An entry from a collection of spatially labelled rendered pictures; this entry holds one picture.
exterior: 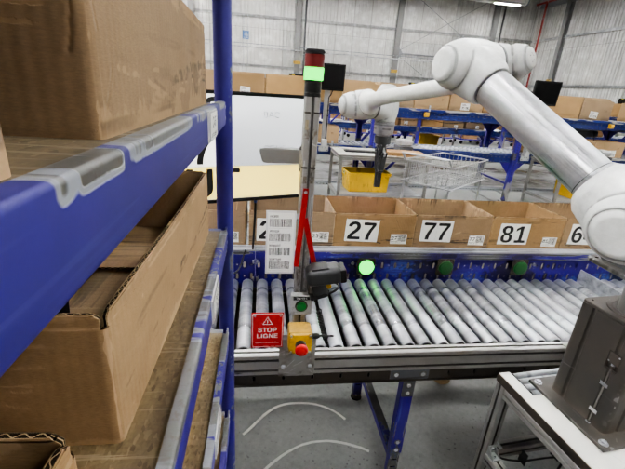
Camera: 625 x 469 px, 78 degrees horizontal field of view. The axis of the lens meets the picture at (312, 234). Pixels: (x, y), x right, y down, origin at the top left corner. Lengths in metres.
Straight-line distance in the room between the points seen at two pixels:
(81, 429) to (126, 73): 0.23
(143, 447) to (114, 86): 0.23
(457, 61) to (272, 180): 0.60
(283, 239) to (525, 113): 0.71
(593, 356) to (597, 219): 0.49
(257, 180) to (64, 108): 0.94
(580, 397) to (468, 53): 1.01
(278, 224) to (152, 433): 0.84
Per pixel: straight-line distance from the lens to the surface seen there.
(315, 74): 1.04
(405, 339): 1.47
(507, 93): 1.16
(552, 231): 2.27
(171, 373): 0.36
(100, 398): 0.30
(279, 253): 1.13
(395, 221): 1.84
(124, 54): 0.26
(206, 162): 1.10
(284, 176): 1.17
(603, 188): 1.01
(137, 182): 0.18
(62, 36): 0.22
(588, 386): 1.37
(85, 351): 0.27
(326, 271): 1.11
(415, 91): 1.55
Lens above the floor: 1.57
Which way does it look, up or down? 21 degrees down
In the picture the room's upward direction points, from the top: 4 degrees clockwise
